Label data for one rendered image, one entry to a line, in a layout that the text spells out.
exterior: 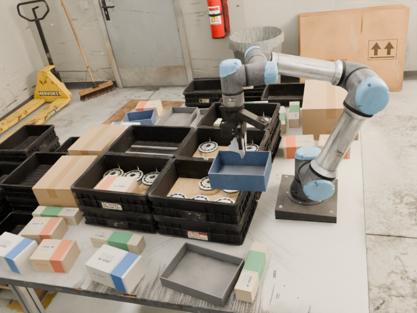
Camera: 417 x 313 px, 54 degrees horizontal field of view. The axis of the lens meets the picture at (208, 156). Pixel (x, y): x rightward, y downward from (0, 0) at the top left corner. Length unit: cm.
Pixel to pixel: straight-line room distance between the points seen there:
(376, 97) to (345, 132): 17
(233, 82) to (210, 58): 364
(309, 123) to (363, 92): 90
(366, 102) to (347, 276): 64
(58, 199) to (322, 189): 127
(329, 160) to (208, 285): 67
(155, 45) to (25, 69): 176
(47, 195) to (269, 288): 119
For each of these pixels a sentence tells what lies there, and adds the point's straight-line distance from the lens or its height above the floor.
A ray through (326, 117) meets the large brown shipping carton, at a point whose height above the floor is 85.
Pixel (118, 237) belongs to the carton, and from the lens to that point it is 186.
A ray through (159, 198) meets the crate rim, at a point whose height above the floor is 93.
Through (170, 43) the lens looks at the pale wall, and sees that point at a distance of 510.
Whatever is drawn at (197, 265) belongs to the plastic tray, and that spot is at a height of 70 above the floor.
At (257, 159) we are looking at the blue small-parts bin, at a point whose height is 110.
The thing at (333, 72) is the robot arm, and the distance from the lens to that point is 160.
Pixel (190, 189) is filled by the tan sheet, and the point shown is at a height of 83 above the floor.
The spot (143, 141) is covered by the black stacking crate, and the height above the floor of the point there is 83.
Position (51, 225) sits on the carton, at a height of 77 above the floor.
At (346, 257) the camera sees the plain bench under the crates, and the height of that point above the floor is 70.
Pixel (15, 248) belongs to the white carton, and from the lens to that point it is 200.
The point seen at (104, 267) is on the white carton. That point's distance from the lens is 171.
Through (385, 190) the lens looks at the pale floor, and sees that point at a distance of 321.
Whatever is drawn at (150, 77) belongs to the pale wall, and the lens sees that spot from 537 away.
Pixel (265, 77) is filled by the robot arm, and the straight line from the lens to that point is 141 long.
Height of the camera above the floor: 194
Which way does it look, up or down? 32 degrees down
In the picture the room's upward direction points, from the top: 10 degrees counter-clockwise
